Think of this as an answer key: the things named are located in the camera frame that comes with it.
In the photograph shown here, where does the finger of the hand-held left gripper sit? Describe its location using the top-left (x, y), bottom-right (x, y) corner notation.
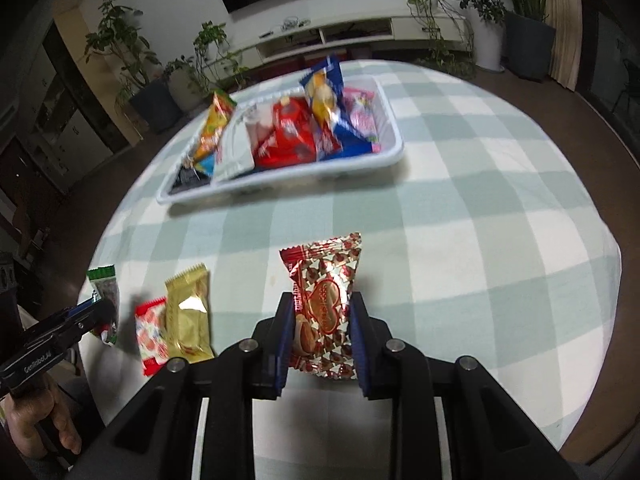
top-left (65, 300), bottom-right (118, 343)
top-left (47, 302), bottom-right (101, 323)

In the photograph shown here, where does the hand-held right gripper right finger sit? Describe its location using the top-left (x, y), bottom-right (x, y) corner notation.
top-left (348, 292), bottom-right (566, 480)

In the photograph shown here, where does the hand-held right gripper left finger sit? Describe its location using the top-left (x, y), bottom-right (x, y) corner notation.
top-left (65, 292), bottom-right (296, 480)

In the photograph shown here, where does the green snack packet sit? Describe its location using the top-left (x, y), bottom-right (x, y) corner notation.
top-left (86, 265), bottom-right (121, 348)

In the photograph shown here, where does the red heart print snack packet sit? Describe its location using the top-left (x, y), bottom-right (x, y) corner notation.
top-left (279, 232), bottom-right (363, 382)

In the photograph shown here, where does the white plastic tray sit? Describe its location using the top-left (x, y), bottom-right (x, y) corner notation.
top-left (156, 74), bottom-right (405, 206)

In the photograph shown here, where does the cream white snack packet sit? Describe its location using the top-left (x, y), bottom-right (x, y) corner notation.
top-left (211, 110), bottom-right (256, 183)

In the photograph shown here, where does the red and blue snack packet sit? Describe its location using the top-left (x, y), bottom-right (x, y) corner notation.
top-left (252, 97), bottom-right (318, 170)

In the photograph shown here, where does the clear packet of white sticks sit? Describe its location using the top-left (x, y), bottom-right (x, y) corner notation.
top-left (245, 107), bottom-right (276, 141)

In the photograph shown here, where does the orange snack packet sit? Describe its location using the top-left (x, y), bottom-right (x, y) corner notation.
top-left (192, 90), bottom-right (237, 163)

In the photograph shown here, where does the large blue chip bag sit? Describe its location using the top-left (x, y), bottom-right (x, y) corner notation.
top-left (299, 55), bottom-right (382, 161)

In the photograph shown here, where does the person's left hand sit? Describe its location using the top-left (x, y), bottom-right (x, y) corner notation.
top-left (2, 375), bottom-right (83, 461)

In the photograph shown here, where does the red strawberry print packet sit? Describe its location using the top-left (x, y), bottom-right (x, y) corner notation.
top-left (134, 296), bottom-right (171, 377)

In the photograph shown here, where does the gold snack packet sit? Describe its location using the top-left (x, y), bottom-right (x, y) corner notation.
top-left (165, 263), bottom-right (216, 365)

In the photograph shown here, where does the black snack packet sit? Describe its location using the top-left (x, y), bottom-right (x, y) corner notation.
top-left (170, 157), bottom-right (216, 196)

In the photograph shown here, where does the green checkered tablecloth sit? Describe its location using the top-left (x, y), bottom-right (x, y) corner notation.
top-left (77, 59), bottom-right (623, 463)

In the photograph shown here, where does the dark glass cabinet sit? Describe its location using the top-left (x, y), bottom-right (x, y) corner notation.
top-left (0, 25), bottom-right (132, 196)

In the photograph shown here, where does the tall plant in grey planter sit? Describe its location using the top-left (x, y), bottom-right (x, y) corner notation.
top-left (84, 0), bottom-right (182, 134)

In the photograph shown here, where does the pink snack packet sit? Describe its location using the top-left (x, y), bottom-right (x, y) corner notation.
top-left (342, 87), bottom-right (383, 153)

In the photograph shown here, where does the vine plant in ribbed pot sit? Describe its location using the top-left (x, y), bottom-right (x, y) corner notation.
top-left (165, 21), bottom-right (251, 113)

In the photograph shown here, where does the bushy plant in white pot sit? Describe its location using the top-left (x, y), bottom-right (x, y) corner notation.
top-left (448, 0), bottom-right (507, 72)

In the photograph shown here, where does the white television cabinet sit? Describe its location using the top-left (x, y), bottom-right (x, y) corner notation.
top-left (225, 14), bottom-right (471, 68)

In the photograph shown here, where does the large-leaf plant in dark pot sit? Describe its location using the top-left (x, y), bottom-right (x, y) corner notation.
top-left (482, 0), bottom-right (558, 82)

